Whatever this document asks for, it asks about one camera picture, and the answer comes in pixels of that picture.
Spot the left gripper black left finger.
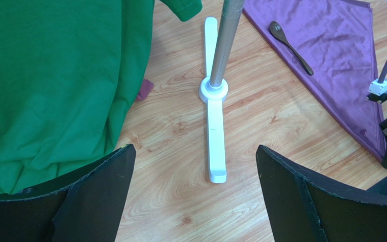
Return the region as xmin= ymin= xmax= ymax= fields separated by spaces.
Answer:
xmin=0 ymin=144 xmax=136 ymax=241

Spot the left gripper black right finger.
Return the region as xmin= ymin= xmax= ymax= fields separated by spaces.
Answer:
xmin=256 ymin=145 xmax=387 ymax=241

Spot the purple cloth napkin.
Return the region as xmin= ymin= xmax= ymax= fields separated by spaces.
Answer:
xmin=243 ymin=0 xmax=386 ymax=162

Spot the brown wooden spoon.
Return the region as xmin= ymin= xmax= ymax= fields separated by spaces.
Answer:
xmin=269 ymin=21 xmax=314 ymax=76

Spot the green t-shirt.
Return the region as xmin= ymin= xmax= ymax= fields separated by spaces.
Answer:
xmin=0 ymin=0 xmax=204 ymax=198

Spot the white clothes rack stand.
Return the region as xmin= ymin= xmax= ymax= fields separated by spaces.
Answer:
xmin=199 ymin=1 xmax=244 ymax=184

